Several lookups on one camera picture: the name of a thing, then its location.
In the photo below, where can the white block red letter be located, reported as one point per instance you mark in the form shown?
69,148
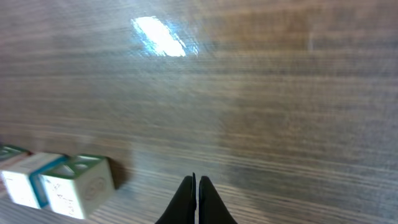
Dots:
10,155

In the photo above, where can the white block red drawing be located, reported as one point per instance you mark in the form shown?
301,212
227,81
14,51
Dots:
77,187

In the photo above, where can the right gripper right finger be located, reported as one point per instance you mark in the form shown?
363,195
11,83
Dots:
212,210

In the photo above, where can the white block faint drawing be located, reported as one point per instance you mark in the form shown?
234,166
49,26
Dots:
23,182

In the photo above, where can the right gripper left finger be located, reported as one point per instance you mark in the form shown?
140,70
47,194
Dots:
181,209

